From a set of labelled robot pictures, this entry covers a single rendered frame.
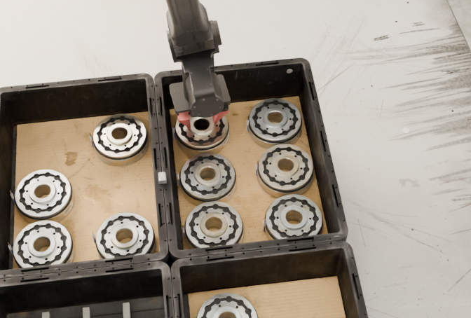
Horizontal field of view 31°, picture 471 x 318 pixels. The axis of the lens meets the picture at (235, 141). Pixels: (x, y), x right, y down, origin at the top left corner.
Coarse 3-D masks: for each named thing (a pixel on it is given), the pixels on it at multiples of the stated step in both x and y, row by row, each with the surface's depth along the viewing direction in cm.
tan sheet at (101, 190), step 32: (32, 128) 165; (64, 128) 164; (32, 160) 160; (64, 160) 160; (96, 160) 160; (96, 192) 156; (128, 192) 156; (64, 224) 152; (96, 224) 152; (96, 256) 148
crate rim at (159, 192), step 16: (80, 80) 159; (96, 80) 159; (112, 80) 159; (128, 80) 159; (144, 80) 159; (0, 96) 156; (0, 112) 154; (0, 128) 153; (160, 160) 148; (160, 192) 144; (160, 208) 144; (160, 224) 142; (160, 240) 139; (128, 256) 137; (144, 256) 137; (160, 256) 137; (0, 272) 136; (16, 272) 136; (32, 272) 136; (48, 272) 136
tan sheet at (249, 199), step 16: (240, 112) 167; (240, 128) 164; (304, 128) 164; (176, 144) 162; (240, 144) 162; (256, 144) 162; (304, 144) 162; (176, 160) 160; (240, 160) 160; (256, 160) 160; (176, 176) 158; (240, 176) 158; (256, 176) 158; (240, 192) 156; (256, 192) 156; (192, 208) 154; (240, 208) 154; (256, 208) 154; (320, 208) 154; (256, 224) 152; (256, 240) 150
